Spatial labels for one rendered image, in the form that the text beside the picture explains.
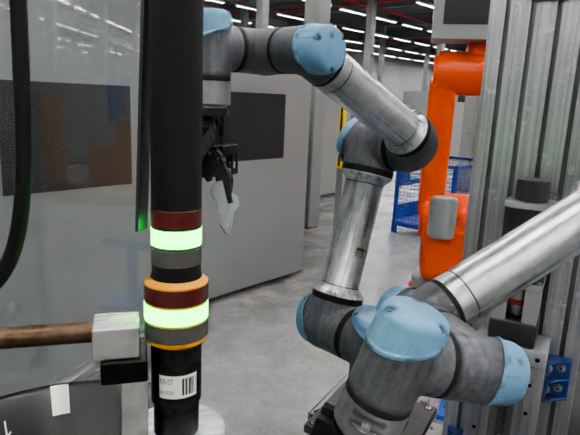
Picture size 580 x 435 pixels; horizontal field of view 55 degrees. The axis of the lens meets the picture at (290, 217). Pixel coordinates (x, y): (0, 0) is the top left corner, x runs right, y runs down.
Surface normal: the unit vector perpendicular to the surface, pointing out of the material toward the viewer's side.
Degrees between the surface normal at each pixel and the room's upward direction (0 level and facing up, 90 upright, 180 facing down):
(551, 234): 56
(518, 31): 90
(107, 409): 33
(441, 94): 96
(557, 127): 90
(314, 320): 75
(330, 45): 90
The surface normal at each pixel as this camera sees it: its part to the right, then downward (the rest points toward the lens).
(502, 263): -0.08, -0.43
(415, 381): 0.24, 0.37
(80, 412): 0.30, -0.69
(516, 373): 0.42, -0.18
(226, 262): 0.76, 0.17
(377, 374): -0.56, 0.07
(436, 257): -0.22, 0.20
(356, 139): -0.70, -0.14
